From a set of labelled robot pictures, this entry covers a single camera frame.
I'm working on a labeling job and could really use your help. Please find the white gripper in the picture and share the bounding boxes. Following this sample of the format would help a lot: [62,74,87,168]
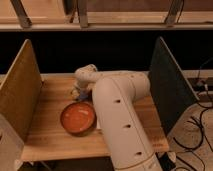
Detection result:
[71,84,91,99]

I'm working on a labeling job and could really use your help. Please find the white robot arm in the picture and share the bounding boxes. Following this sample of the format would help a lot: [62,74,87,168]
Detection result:
[74,64,162,171]

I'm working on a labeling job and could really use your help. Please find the orange ceramic bowl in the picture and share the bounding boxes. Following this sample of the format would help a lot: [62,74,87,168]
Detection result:
[60,102,96,135]

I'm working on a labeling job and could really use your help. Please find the left wooden side panel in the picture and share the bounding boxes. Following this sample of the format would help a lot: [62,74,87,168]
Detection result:
[0,39,42,141]

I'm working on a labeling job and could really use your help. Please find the wooden shelf with metal brackets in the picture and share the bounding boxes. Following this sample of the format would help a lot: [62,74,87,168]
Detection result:
[0,0,213,32]

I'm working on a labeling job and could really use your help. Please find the right dark side panel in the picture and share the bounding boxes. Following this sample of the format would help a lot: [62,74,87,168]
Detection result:
[148,37,199,135]

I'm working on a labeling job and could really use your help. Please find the black cables on floor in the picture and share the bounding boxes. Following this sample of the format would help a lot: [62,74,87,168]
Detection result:
[168,56,213,171]

